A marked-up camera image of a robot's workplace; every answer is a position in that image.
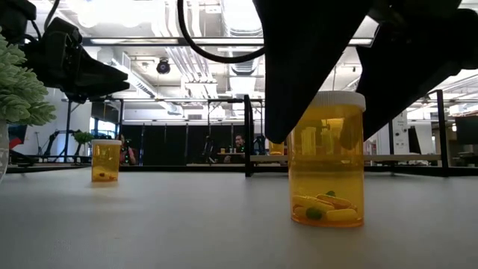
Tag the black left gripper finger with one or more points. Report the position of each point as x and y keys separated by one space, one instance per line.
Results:
x=101 y=93
x=97 y=76

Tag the black overhead crossbar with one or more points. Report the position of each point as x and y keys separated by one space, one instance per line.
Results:
x=149 y=42

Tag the dark monitor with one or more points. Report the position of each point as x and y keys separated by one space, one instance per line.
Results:
x=467 y=130

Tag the artificial green potted plant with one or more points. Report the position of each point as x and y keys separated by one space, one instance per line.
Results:
x=18 y=93

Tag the person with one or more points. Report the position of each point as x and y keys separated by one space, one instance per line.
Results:
x=127 y=151
x=239 y=145

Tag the black shelf post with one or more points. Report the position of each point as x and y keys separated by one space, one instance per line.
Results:
x=248 y=112

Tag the silver ventilation duct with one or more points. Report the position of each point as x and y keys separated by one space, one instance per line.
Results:
x=242 y=69

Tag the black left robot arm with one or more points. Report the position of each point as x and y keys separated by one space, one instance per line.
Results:
x=15 y=18

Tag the wooden shelf board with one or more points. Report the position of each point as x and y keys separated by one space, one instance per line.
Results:
x=403 y=158

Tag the black ceiling spotlight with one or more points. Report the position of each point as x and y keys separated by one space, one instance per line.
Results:
x=163 y=66

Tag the black partition wall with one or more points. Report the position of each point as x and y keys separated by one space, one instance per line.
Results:
x=168 y=145

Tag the background potted plant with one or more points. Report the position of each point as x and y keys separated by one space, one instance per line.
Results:
x=83 y=137

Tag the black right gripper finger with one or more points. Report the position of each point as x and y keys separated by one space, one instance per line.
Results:
x=298 y=67
x=407 y=71

